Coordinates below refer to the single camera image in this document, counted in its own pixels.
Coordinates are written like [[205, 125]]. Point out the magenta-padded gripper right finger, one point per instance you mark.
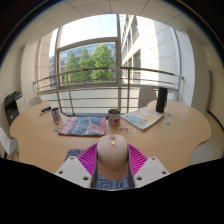
[[150, 170]]

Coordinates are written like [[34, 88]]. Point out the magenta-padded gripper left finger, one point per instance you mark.
[[73, 171]]

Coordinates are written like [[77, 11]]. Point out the beige computer mouse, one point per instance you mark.
[[112, 156]]

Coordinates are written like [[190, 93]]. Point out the dark blue patterned mouse pad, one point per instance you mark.
[[74, 154]]

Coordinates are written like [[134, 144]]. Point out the red and blue magazine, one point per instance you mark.
[[83, 126]]

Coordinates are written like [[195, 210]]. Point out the small transparent wrapper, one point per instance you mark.
[[123, 129]]

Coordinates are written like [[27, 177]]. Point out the light blue illustrated booklet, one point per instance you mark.
[[143, 118]]

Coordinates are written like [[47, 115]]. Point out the grey printed mug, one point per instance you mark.
[[56, 114]]

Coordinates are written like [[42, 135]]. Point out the printed metal tin can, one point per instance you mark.
[[114, 117]]

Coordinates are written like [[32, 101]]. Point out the black stapler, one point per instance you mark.
[[45, 109]]

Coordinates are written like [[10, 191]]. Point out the white chair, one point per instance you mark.
[[147, 96], [8, 141], [34, 101]]

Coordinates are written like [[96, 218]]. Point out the black printer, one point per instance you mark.
[[12, 106]]

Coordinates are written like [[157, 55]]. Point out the metal balcony railing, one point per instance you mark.
[[100, 70]]

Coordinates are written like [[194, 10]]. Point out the green tree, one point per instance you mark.
[[96, 63]]

